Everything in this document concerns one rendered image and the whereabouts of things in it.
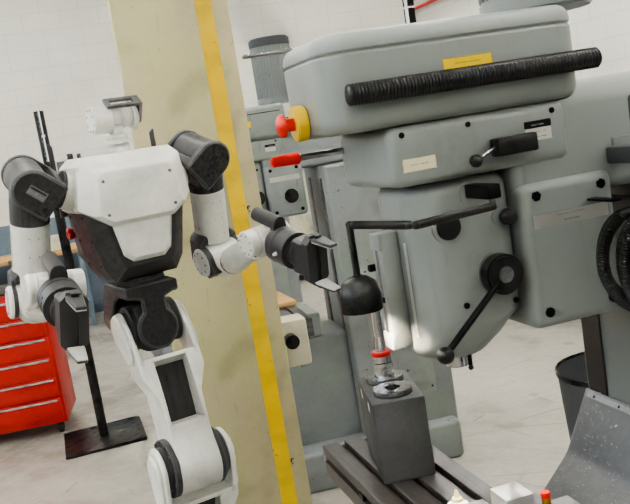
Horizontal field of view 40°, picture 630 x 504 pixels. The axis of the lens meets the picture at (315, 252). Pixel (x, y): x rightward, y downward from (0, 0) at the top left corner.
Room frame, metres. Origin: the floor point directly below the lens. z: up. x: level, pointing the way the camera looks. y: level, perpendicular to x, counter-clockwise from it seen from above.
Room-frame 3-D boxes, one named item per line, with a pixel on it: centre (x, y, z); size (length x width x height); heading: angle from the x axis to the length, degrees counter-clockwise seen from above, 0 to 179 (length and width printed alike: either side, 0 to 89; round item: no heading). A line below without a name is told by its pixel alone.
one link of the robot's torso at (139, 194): (2.12, 0.45, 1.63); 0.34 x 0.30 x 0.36; 121
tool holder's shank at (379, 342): (1.98, -0.12, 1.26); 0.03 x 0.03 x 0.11
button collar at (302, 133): (1.47, -0.01, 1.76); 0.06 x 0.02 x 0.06; 16
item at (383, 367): (1.98, -0.12, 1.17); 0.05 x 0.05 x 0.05
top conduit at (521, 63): (1.40, -0.30, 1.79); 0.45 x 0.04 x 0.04; 106
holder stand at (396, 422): (1.93, -0.12, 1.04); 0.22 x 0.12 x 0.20; 5
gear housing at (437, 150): (1.54, -0.27, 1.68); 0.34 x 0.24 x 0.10; 106
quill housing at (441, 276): (1.53, -0.23, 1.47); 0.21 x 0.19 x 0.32; 16
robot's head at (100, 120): (2.07, 0.43, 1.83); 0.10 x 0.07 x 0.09; 121
